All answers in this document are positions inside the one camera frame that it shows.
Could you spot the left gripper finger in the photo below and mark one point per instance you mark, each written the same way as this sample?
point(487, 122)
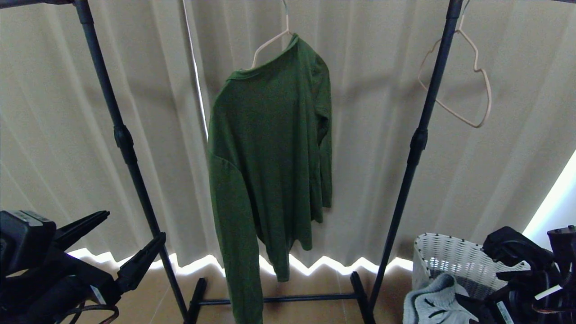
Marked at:
point(81, 227)
point(141, 263)

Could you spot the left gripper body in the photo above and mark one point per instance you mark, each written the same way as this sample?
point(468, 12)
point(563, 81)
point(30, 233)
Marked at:
point(45, 292)

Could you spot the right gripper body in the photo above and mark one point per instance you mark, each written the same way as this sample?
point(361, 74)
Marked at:
point(531, 306)

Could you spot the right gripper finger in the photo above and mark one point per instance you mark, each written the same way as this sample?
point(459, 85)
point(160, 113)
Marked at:
point(472, 303)

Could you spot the pale grey garment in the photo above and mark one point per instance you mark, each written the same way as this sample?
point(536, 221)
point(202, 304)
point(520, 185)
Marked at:
point(432, 301)

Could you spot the green printed shirt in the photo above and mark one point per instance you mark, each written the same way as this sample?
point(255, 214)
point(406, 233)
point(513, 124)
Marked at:
point(270, 148)

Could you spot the pink clothes hanger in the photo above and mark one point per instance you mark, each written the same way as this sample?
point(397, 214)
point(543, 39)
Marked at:
point(270, 42)
point(483, 76)

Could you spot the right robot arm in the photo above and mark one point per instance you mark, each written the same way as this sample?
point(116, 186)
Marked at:
point(564, 252)

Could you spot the white laundry basket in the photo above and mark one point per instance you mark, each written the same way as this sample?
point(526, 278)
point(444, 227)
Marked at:
point(454, 256)

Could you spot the black clothes rack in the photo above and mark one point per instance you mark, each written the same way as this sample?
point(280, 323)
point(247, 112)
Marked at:
point(123, 139)

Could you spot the beige curtain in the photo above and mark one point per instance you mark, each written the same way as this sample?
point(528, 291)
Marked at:
point(382, 157)

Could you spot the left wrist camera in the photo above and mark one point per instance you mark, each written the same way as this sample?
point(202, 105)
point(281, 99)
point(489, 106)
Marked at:
point(22, 238)

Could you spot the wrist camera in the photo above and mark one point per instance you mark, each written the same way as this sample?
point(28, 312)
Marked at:
point(513, 245)
point(22, 238)

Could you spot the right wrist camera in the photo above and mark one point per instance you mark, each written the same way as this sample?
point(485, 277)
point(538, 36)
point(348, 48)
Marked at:
point(513, 245)

